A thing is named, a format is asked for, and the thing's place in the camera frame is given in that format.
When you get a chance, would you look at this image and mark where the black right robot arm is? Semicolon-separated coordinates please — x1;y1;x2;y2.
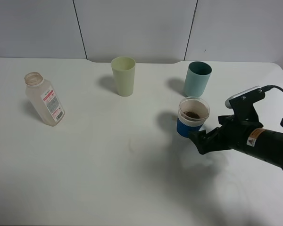
189;115;283;170

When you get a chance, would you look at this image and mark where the teal plastic cup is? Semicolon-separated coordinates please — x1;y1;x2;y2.
183;61;212;97

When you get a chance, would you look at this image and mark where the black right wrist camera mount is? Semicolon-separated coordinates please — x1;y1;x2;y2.
225;86;265;122

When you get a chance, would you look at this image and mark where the glass cup with blue sleeve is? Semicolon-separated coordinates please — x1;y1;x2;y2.
176;97;210;138

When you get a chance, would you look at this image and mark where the pale green plastic cup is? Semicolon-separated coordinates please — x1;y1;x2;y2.
111;56;135;97

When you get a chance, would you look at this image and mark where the translucent plastic drink bottle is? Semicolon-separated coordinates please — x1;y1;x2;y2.
24;72;65;127

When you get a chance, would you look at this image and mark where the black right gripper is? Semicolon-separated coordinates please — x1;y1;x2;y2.
188;115;265;155

